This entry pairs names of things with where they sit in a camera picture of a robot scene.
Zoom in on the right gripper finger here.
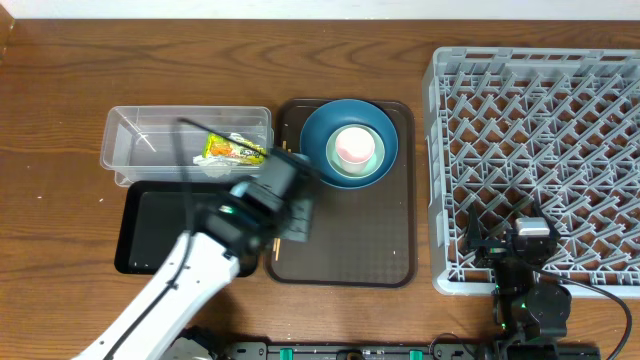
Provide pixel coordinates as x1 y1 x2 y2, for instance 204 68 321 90
466 204 484 245
533 200 561 238

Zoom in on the white paper napkin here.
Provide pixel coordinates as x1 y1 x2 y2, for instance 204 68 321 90
193 155 240 178

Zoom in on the green yellow snack wrapper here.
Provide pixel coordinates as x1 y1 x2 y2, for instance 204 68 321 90
200 133 266 166

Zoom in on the pink plastic cup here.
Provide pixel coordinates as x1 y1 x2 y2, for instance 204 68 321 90
335 126 375 174

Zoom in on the light blue small bowl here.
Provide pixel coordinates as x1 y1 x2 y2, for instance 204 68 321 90
293 153 312 167

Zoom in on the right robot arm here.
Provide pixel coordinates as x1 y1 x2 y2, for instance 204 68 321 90
465 205 572 359

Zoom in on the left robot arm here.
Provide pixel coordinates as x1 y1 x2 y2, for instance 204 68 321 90
78 149 317 359

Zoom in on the grey plastic dishwasher rack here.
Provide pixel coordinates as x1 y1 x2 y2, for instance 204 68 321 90
422 47 639 299

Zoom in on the clear plastic waste bin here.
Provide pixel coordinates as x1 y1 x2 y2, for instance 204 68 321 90
100 105 274 187

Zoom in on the wooden chopstick left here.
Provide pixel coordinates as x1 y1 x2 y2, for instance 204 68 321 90
272 238 281 262

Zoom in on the large dark blue bowl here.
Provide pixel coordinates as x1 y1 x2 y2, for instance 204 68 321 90
299 99 399 189

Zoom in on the black plastic tray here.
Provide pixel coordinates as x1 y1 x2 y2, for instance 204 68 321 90
114 181 258 277

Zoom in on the brown plastic serving tray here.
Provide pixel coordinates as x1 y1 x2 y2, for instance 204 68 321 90
265 101 417 288

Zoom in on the mint green small bowl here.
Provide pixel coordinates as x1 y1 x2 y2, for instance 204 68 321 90
326 124 385 179

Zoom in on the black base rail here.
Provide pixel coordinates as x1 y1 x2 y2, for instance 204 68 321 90
214 342 601 360

